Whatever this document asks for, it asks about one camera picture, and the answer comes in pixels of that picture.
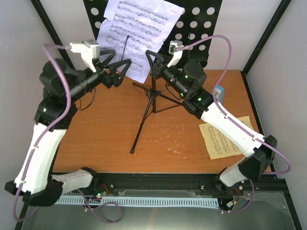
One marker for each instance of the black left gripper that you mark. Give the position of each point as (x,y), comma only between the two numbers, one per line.
(113,78)

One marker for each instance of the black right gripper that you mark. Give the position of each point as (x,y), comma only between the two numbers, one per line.
(156,71)

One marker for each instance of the black music stand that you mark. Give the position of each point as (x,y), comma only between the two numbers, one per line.
(194,28)

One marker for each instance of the blue metronome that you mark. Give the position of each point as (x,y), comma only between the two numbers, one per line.
(218,92)

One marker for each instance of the yellow sheet music page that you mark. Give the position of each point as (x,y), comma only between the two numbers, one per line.
(217,144)

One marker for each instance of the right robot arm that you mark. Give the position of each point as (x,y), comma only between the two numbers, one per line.
(188,82)

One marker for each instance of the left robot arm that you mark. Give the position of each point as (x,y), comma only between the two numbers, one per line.
(35,183)

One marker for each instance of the white sheet music page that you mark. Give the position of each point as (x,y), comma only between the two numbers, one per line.
(131,27)

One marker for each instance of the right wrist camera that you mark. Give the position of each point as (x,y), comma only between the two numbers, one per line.
(174,47)

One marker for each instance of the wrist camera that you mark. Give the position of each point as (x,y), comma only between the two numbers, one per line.
(89,51)
(174,47)

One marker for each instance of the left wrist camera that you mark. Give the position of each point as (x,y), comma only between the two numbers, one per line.
(89,51)

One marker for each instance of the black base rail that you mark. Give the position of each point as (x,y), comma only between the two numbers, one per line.
(200,184)

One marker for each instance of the light blue slotted cable duct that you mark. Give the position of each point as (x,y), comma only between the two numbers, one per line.
(156,202)

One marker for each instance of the black cage frame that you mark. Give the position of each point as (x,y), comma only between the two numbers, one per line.
(283,5)

